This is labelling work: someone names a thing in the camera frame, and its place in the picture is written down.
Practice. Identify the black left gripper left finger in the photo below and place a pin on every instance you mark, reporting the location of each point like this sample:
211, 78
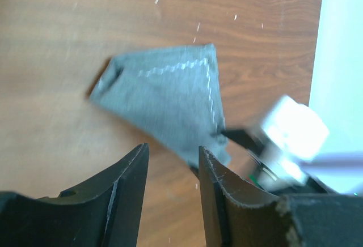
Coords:
104, 210

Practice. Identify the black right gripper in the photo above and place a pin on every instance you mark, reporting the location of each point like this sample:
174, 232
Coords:
271, 176

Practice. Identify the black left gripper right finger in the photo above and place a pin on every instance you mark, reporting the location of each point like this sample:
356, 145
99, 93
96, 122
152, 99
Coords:
237, 213

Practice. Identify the grey cloth napkin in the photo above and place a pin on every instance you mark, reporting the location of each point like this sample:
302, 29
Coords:
173, 94

